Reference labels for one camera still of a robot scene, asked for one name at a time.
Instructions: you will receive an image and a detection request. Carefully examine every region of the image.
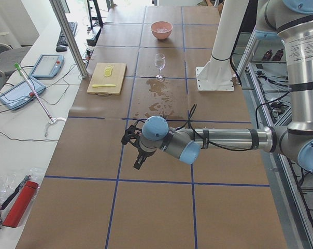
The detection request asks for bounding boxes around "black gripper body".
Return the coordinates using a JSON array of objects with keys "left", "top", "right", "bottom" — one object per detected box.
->
[{"left": 137, "top": 146, "right": 154, "bottom": 159}]

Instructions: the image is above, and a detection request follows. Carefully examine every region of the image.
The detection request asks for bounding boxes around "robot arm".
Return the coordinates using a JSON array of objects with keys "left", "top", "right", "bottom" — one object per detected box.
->
[{"left": 122, "top": 1, "right": 313, "bottom": 173}]

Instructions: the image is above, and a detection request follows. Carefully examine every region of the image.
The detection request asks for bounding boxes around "clear wine glass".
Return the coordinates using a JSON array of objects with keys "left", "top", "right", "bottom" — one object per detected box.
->
[{"left": 154, "top": 53, "right": 165, "bottom": 82}]

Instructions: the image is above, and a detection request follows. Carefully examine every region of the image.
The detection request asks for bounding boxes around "clear ice cubes pile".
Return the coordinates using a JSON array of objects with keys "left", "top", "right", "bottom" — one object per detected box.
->
[{"left": 154, "top": 25, "right": 172, "bottom": 33}]

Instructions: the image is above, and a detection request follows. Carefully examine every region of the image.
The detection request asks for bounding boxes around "yellow plastic knife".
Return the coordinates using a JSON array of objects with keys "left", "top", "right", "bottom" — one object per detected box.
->
[{"left": 92, "top": 84, "right": 117, "bottom": 88}]

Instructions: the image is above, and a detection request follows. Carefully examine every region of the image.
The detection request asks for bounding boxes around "wooden cutting board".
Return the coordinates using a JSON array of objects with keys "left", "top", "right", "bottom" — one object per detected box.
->
[{"left": 87, "top": 63, "right": 126, "bottom": 95}]

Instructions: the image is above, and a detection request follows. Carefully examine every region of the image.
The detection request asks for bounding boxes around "metal rod green tip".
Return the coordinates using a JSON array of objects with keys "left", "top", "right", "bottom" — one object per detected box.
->
[{"left": 14, "top": 63, "right": 66, "bottom": 137}]

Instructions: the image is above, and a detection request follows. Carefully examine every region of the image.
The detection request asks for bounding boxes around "pink bowl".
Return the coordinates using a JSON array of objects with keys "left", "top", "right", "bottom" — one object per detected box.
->
[{"left": 151, "top": 21, "right": 173, "bottom": 40}]

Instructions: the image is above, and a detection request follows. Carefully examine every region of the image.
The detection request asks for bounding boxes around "clear plastic bag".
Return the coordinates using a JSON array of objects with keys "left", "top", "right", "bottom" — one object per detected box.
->
[{"left": 0, "top": 167, "right": 46, "bottom": 231}]

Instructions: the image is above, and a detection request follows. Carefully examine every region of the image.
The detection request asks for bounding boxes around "far teach pendant tablet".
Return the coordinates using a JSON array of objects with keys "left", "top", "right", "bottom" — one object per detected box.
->
[{"left": 30, "top": 54, "right": 64, "bottom": 79}]

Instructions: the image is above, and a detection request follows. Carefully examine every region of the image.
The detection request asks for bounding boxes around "teach pendant tablet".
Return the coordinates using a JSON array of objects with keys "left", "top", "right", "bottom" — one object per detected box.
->
[
  {"left": 30, "top": 54, "right": 64, "bottom": 79},
  {"left": 0, "top": 77, "right": 46, "bottom": 110}
]

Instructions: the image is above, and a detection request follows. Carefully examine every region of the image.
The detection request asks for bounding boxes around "red cylinder bottle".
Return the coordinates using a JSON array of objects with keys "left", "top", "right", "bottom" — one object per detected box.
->
[{"left": 3, "top": 181, "right": 39, "bottom": 228}]

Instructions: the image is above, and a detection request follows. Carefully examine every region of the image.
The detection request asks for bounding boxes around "black computer mouse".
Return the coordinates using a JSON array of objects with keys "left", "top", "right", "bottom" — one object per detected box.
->
[{"left": 55, "top": 45, "right": 67, "bottom": 52}]

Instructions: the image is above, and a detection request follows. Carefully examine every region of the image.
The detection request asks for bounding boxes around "near teach pendant tablet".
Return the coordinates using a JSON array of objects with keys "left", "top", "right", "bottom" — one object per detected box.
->
[{"left": 0, "top": 77, "right": 46, "bottom": 110}]

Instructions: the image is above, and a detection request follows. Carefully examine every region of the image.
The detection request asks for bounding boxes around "black keyboard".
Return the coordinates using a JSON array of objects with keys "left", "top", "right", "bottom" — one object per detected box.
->
[{"left": 56, "top": 21, "right": 78, "bottom": 45}]

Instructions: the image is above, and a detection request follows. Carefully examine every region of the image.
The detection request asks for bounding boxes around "grey office chair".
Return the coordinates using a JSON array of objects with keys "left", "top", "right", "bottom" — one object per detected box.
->
[{"left": 0, "top": 32, "right": 31, "bottom": 89}]

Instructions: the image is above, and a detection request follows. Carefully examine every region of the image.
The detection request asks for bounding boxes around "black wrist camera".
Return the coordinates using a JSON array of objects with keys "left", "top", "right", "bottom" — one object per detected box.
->
[{"left": 121, "top": 124, "right": 142, "bottom": 147}]

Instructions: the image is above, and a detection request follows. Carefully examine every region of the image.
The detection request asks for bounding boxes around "aluminium frame post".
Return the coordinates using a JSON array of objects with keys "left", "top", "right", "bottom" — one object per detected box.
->
[{"left": 49, "top": 0, "right": 89, "bottom": 79}]

